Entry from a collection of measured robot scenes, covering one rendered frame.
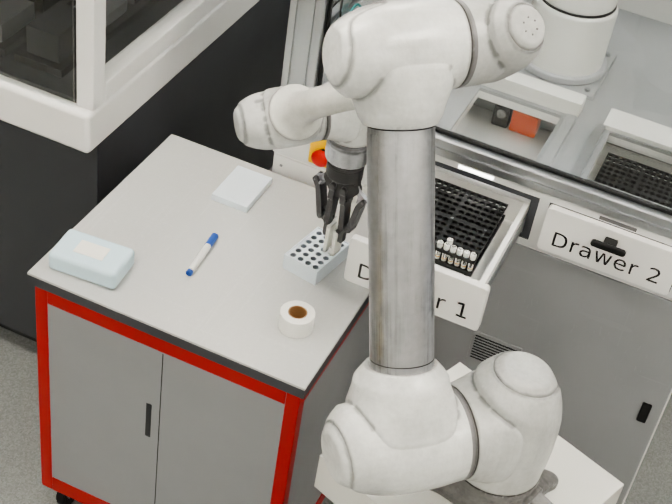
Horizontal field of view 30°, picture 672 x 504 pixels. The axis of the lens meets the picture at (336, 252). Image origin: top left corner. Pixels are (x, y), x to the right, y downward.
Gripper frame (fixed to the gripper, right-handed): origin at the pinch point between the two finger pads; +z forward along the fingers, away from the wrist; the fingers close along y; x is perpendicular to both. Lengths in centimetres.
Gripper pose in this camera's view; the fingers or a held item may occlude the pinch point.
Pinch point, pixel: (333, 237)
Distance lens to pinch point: 259.6
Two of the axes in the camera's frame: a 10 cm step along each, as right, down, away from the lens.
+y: -8.2, -4.4, 3.6
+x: -5.6, 4.8, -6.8
